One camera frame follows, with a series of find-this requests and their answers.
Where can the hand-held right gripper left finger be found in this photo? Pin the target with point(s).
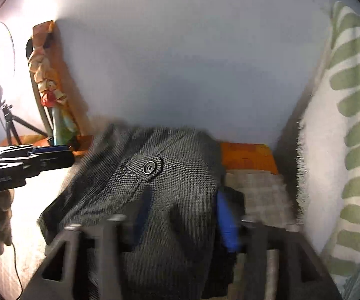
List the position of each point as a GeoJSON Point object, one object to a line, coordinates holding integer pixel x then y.
{"type": "Point", "coordinates": [105, 256]}

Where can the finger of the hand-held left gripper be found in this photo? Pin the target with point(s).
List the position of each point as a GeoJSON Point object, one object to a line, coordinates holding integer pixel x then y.
{"type": "Point", "coordinates": [50, 149]}
{"type": "Point", "coordinates": [58, 162]}

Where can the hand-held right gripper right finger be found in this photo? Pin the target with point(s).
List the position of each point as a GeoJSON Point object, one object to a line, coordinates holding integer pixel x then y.
{"type": "Point", "coordinates": [228, 225]}

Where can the grey checked pants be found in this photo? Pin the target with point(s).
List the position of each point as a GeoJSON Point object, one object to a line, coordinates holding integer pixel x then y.
{"type": "Point", "coordinates": [167, 187]}

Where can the black tripod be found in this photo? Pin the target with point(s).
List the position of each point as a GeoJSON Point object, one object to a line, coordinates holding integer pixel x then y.
{"type": "Point", "coordinates": [14, 122]}

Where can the colourful carved figurine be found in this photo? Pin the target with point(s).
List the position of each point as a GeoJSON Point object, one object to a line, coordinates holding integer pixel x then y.
{"type": "Point", "coordinates": [47, 84]}

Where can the green striped white cushion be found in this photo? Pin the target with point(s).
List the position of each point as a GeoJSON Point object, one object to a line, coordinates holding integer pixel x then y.
{"type": "Point", "coordinates": [348, 131]}

